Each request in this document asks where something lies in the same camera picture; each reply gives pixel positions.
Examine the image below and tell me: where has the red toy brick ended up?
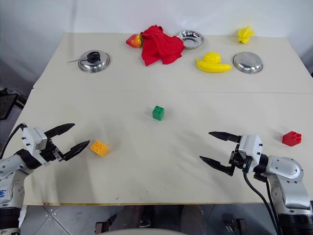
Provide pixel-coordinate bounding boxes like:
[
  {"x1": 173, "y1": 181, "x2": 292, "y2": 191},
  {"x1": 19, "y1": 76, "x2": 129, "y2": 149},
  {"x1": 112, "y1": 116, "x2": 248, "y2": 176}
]
[{"x1": 282, "y1": 130, "x2": 302, "y2": 147}]

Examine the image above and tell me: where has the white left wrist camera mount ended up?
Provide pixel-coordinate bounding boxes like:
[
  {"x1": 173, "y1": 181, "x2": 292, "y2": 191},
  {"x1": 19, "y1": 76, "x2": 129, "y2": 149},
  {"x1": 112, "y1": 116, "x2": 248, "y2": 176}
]
[{"x1": 22, "y1": 127, "x2": 48, "y2": 158}]

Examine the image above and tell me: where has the yellow toy star fruit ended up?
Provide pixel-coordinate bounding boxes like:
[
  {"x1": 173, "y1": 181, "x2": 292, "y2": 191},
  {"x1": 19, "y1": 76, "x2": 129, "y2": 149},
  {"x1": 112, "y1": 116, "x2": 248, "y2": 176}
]
[{"x1": 237, "y1": 25, "x2": 256, "y2": 45}]

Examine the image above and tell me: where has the red yellow toy peach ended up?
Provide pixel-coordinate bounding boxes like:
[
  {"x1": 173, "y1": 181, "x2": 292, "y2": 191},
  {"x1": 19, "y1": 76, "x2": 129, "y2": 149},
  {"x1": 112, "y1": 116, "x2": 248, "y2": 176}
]
[{"x1": 125, "y1": 33, "x2": 144, "y2": 48}]

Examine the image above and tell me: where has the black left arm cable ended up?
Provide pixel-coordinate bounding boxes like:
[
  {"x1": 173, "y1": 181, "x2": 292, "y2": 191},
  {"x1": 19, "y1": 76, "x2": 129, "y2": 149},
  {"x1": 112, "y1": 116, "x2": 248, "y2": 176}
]
[{"x1": 0, "y1": 123, "x2": 27, "y2": 160}]

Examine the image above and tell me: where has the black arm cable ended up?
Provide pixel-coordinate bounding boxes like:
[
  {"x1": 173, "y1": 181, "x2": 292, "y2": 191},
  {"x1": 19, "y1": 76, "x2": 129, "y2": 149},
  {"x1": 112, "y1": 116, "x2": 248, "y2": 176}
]
[
  {"x1": 243, "y1": 170, "x2": 281, "y2": 235},
  {"x1": 0, "y1": 123, "x2": 27, "y2": 160}
]

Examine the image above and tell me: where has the green toy brick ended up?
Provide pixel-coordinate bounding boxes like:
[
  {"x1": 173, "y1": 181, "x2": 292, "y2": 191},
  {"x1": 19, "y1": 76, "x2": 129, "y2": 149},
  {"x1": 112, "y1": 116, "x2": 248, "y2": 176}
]
[{"x1": 151, "y1": 105, "x2": 165, "y2": 121}]

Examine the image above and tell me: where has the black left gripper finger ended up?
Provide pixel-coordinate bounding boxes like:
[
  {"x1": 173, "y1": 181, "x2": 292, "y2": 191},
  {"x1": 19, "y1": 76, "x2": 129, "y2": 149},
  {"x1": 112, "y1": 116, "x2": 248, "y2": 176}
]
[
  {"x1": 44, "y1": 123, "x2": 76, "y2": 141},
  {"x1": 60, "y1": 140, "x2": 91, "y2": 163}
]

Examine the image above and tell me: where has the pale rounded robot body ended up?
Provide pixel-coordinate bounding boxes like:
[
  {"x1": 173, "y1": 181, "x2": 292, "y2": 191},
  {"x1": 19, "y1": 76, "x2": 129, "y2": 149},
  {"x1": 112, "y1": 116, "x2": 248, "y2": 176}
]
[{"x1": 97, "y1": 228, "x2": 182, "y2": 235}]

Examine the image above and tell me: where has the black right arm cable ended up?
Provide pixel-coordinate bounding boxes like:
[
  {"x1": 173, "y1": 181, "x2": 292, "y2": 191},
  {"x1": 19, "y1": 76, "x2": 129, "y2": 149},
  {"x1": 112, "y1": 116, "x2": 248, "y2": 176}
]
[{"x1": 243, "y1": 170, "x2": 281, "y2": 235}]

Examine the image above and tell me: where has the dark rounded shape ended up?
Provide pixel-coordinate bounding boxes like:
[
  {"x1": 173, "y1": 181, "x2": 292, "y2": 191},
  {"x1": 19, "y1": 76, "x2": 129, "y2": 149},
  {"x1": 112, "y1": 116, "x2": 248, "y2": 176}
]
[{"x1": 180, "y1": 205, "x2": 204, "y2": 232}]

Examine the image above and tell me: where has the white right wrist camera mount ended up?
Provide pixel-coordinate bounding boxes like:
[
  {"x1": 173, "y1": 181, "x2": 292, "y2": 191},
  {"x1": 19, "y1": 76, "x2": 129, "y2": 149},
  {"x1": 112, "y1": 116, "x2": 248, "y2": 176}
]
[{"x1": 238, "y1": 134, "x2": 265, "y2": 173}]

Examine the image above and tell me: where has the steel bowl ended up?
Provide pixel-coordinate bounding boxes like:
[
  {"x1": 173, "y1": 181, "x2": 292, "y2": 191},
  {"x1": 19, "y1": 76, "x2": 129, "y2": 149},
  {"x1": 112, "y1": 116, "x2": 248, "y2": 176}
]
[
  {"x1": 231, "y1": 51, "x2": 265, "y2": 74},
  {"x1": 77, "y1": 49, "x2": 112, "y2": 74},
  {"x1": 176, "y1": 30, "x2": 205, "y2": 51}
]

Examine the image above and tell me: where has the yellow toy banana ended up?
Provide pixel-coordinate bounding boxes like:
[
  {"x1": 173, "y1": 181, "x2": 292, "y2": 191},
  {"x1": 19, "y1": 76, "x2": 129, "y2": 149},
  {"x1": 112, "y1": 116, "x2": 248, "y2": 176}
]
[{"x1": 195, "y1": 57, "x2": 233, "y2": 74}]

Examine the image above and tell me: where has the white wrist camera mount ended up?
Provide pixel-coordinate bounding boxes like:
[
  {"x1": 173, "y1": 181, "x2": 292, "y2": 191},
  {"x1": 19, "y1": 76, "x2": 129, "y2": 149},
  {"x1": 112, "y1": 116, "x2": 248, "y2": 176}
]
[
  {"x1": 238, "y1": 134, "x2": 265, "y2": 173},
  {"x1": 22, "y1": 127, "x2": 48, "y2": 158}
]

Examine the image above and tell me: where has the crumpled red cloth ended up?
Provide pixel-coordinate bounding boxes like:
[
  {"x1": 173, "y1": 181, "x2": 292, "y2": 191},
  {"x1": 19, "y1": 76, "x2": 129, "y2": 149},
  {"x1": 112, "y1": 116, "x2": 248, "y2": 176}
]
[{"x1": 140, "y1": 24, "x2": 185, "y2": 67}]

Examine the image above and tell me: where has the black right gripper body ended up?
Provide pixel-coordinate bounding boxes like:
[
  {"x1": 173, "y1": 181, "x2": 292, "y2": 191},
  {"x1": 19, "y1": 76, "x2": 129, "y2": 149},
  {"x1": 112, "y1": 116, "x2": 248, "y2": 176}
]
[{"x1": 228, "y1": 143, "x2": 253, "y2": 174}]

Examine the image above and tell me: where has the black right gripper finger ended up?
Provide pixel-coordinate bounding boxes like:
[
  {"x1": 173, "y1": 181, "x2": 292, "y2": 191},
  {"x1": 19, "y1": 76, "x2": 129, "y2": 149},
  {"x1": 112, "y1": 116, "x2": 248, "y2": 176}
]
[
  {"x1": 199, "y1": 155, "x2": 234, "y2": 177},
  {"x1": 208, "y1": 131, "x2": 243, "y2": 144}
]

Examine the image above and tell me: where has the black equipment beside table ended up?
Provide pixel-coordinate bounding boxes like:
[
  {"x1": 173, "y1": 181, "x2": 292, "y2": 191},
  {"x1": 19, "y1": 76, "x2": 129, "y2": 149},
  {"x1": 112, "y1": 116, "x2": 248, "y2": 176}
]
[{"x1": 0, "y1": 87, "x2": 26, "y2": 121}]

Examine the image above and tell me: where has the yellow round toy fruit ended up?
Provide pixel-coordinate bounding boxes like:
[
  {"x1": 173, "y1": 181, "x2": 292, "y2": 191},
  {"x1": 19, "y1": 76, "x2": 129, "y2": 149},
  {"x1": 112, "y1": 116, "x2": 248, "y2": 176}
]
[{"x1": 203, "y1": 51, "x2": 222, "y2": 64}]

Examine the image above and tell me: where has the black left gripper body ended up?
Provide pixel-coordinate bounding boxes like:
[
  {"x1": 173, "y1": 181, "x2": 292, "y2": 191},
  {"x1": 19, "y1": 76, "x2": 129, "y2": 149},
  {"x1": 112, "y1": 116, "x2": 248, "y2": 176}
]
[{"x1": 40, "y1": 138, "x2": 65, "y2": 167}]

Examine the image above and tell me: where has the black clip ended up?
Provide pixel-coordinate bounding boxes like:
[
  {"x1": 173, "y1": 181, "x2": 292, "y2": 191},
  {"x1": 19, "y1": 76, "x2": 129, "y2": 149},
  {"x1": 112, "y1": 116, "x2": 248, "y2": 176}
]
[{"x1": 86, "y1": 51, "x2": 101, "y2": 64}]

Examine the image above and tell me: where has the orange toy brick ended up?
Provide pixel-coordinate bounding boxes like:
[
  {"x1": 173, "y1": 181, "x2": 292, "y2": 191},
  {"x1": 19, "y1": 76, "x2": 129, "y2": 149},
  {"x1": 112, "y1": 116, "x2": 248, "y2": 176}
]
[{"x1": 89, "y1": 140, "x2": 111, "y2": 158}]

